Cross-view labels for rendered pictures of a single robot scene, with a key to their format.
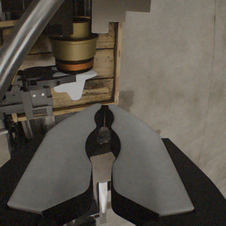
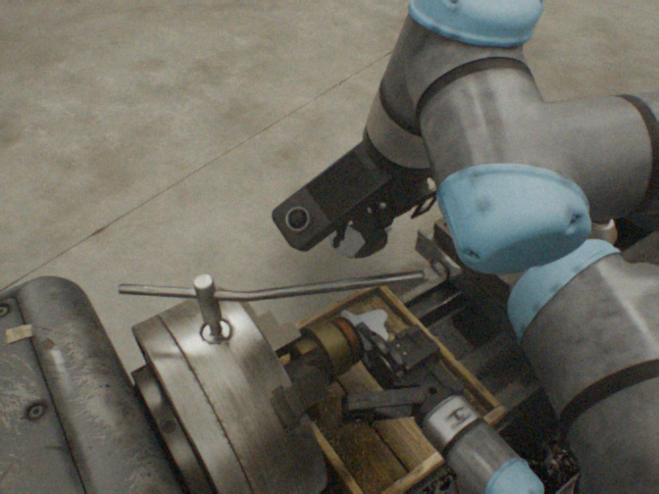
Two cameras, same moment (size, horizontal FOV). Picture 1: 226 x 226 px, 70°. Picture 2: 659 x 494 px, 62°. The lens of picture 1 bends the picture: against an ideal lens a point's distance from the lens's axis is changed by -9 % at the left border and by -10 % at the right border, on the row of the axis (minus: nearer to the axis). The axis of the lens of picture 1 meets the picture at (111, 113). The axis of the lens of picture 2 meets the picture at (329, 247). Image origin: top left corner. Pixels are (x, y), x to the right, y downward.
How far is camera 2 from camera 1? 0.51 m
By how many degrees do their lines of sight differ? 16
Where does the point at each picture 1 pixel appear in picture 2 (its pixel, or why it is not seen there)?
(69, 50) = (332, 342)
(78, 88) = (369, 317)
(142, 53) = not seen: hidden behind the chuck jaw
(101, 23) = (286, 331)
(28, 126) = (507, 392)
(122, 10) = (261, 320)
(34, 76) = (382, 365)
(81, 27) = (302, 345)
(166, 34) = not seen: hidden behind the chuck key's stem
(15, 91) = (416, 379)
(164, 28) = not seen: hidden behind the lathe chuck
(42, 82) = (382, 349)
